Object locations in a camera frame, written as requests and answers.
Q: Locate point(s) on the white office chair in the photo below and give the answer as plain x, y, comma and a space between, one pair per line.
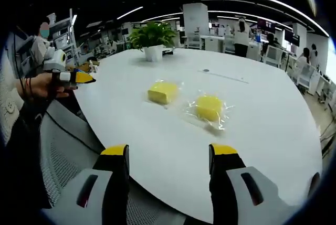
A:
305, 78
273, 55

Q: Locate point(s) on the dark wall screen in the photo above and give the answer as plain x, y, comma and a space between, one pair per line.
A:
266, 25
292, 37

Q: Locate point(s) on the grey mesh office chair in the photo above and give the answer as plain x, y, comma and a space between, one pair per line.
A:
68, 156

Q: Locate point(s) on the person's white knit cardigan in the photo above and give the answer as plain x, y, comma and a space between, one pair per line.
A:
9, 99

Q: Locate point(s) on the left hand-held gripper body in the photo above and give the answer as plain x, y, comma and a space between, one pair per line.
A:
55, 61

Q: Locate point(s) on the round table grommet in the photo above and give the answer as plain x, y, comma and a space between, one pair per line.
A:
206, 70

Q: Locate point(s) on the yellow box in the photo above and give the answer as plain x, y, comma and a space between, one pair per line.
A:
86, 66

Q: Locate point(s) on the crinkled clear plastic bag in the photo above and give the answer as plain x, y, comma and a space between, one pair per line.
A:
228, 112

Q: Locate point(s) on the yellow rectangular silicone block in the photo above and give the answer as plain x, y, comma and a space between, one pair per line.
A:
161, 92

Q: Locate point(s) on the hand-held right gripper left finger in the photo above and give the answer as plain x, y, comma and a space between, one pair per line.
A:
110, 183

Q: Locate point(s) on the person's black clothing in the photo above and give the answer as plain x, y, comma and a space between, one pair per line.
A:
23, 156

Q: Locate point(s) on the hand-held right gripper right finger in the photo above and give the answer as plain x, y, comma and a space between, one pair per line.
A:
228, 188

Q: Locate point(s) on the green plant in white pot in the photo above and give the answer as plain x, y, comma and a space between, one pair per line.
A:
152, 36

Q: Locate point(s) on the person's left hand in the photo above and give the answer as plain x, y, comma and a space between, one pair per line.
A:
43, 86

